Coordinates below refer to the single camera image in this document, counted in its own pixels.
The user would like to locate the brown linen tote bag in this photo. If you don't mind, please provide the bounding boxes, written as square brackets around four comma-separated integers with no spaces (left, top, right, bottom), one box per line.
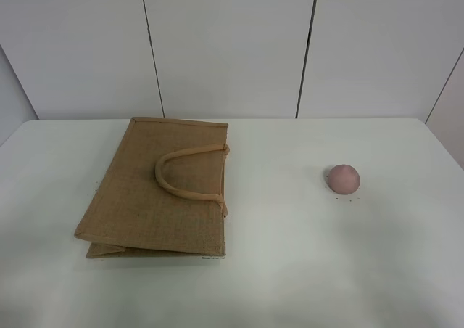
[75,118,229,258]

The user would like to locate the pink peach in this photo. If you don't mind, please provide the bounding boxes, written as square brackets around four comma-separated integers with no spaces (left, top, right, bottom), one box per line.
[326,164,361,195]

